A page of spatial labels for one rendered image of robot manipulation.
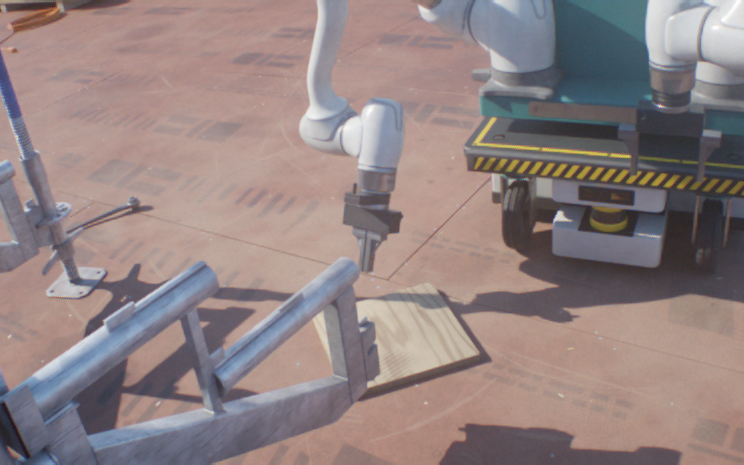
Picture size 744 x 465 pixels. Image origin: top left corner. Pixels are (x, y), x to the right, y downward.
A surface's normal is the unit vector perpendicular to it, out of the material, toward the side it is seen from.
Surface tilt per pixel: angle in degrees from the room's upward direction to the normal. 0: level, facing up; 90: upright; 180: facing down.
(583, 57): 90
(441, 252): 0
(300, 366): 0
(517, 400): 0
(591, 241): 90
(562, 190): 90
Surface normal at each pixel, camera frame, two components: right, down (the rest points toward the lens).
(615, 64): -0.43, 0.51
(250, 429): 0.82, 0.20
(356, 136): -0.73, 0.03
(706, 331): -0.14, -0.85
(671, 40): -0.69, 0.48
